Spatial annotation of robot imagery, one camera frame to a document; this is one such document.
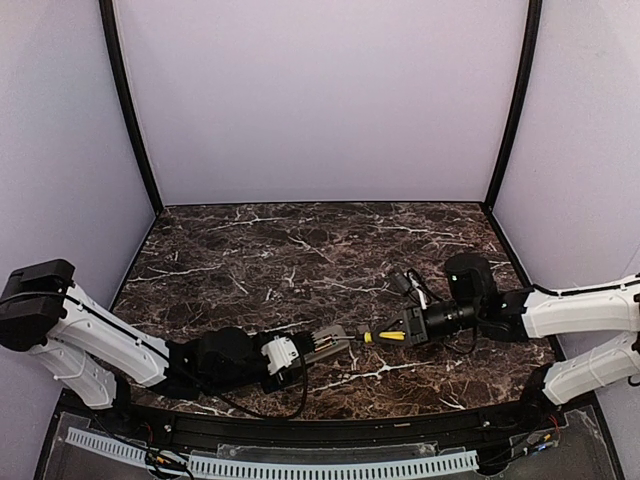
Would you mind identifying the yellow handled screwdriver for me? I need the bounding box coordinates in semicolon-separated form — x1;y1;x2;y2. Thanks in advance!
336;331;406;344

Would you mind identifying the grey remote control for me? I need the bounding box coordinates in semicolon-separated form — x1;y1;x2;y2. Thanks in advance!
304;325;349;365

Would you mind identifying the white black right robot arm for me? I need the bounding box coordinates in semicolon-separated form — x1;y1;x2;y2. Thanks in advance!
362;253;639;411

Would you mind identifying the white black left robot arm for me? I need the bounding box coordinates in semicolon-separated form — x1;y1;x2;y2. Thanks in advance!
1;259;319;410

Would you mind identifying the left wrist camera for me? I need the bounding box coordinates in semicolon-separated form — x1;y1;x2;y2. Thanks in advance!
260;336;300;376

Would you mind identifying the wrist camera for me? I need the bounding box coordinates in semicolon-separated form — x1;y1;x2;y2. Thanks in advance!
260;336;300;376
388;268;443;309

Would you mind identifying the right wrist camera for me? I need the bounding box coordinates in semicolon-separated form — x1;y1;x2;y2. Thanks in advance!
388;268;443;309

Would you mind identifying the white slotted cable duct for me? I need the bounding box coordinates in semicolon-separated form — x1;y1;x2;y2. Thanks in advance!
65;427;479;479

